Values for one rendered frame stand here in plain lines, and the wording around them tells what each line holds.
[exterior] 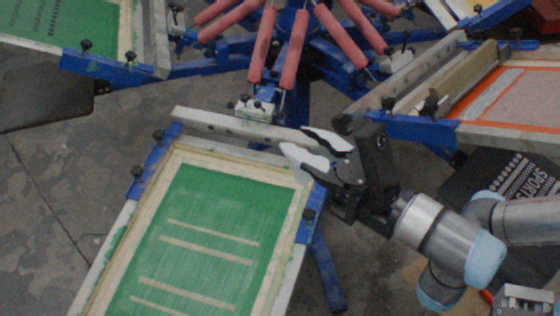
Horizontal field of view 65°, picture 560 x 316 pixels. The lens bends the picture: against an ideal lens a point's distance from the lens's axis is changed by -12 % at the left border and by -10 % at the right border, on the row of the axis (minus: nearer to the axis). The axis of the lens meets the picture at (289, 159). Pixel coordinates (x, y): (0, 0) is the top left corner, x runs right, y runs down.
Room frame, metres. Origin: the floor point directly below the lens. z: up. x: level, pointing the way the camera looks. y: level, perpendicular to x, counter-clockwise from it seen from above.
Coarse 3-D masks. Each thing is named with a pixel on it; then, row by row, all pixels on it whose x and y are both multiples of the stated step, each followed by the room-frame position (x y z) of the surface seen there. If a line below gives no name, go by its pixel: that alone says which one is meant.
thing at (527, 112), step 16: (464, 96) 1.11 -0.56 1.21; (512, 96) 1.03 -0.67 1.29; (528, 96) 1.00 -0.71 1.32; (544, 96) 0.97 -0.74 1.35; (448, 112) 1.04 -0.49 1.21; (496, 112) 0.96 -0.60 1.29; (512, 112) 0.93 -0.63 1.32; (528, 112) 0.91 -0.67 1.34; (544, 112) 0.89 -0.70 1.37; (512, 128) 0.85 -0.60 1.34; (528, 128) 0.83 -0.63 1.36; (544, 128) 0.81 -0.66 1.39
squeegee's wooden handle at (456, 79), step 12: (480, 48) 1.25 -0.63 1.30; (492, 48) 1.28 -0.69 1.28; (468, 60) 1.18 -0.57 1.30; (480, 60) 1.21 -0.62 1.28; (492, 60) 1.25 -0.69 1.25; (456, 72) 1.12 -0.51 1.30; (468, 72) 1.15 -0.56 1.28; (480, 72) 1.18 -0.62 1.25; (444, 84) 1.07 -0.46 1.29; (456, 84) 1.10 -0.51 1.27; (432, 96) 1.04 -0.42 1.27; (444, 96) 1.04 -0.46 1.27
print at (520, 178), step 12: (516, 156) 1.08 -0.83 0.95; (504, 168) 1.02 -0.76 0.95; (516, 168) 1.02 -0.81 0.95; (528, 168) 1.02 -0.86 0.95; (540, 168) 1.02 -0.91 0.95; (504, 180) 0.97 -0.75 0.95; (516, 180) 0.97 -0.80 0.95; (528, 180) 0.97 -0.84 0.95; (540, 180) 0.97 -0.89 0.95; (552, 180) 0.97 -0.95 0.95; (504, 192) 0.92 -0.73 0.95; (516, 192) 0.92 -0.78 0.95; (528, 192) 0.92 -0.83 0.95; (540, 192) 0.92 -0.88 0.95; (552, 192) 0.91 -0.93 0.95
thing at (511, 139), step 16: (544, 48) 1.25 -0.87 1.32; (448, 64) 1.34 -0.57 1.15; (432, 80) 1.24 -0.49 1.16; (416, 96) 1.16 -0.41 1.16; (400, 112) 1.09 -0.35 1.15; (464, 128) 0.87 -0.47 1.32; (480, 128) 0.85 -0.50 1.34; (496, 128) 0.83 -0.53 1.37; (480, 144) 0.81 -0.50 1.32; (496, 144) 0.79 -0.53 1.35; (512, 144) 0.76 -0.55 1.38; (528, 144) 0.73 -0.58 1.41; (544, 144) 0.71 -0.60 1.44
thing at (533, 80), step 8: (496, 72) 1.23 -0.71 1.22; (528, 72) 1.16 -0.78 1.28; (536, 72) 1.14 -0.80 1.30; (544, 72) 1.13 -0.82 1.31; (552, 72) 1.11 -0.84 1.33; (488, 80) 1.18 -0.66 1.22; (520, 80) 1.12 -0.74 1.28; (528, 80) 1.10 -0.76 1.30; (536, 80) 1.09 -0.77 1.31; (544, 80) 1.07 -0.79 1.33; (552, 80) 1.06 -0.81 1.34; (480, 88) 1.14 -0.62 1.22; (512, 88) 1.08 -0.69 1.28; (520, 88) 1.06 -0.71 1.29; (528, 88) 1.05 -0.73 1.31; (536, 88) 1.04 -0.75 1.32; (544, 88) 1.02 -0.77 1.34; (552, 88) 1.01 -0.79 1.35
